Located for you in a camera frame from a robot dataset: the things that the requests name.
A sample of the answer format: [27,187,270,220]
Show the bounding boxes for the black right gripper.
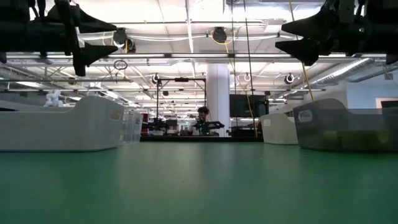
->
[275,0,398,67]

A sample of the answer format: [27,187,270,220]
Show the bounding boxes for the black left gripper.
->
[0,0,119,77]

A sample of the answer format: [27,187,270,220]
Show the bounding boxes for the white lumpy figure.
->
[43,89,65,108]

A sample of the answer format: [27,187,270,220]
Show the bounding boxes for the dark smoky plastic bin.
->
[293,98,398,152]

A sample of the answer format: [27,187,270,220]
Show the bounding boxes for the light grey plastic bin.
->
[0,95,125,152]

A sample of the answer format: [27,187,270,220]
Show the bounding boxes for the clear plastic bin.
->
[119,110,144,144]

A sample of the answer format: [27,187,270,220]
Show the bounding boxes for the black monitor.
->
[229,94,270,118]

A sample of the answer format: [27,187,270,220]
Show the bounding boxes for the white plastic bin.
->
[260,113,299,146]

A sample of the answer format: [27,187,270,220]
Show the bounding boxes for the red cabinet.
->
[141,113,150,137]

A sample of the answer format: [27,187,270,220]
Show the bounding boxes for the white pillar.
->
[206,64,231,137]

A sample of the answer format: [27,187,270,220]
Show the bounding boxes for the person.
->
[188,106,218,137]

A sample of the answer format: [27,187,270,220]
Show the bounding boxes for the green table mat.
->
[0,141,398,224]

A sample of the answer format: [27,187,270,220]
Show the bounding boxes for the yellow power cable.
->
[223,40,259,138]
[288,0,314,102]

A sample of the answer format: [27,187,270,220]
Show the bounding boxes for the thin black hanging cable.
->
[230,0,237,137]

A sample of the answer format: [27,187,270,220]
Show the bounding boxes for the black table frame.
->
[139,136,264,143]

